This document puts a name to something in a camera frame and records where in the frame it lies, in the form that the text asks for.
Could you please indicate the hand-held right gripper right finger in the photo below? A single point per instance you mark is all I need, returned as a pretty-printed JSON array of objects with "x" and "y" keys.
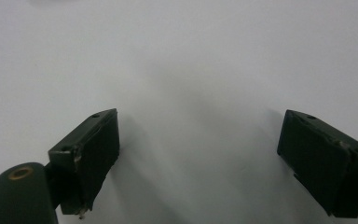
[{"x": 320, "y": 161}]

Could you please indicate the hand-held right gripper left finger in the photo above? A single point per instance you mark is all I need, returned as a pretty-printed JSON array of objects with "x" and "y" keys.
[{"x": 87, "y": 155}]

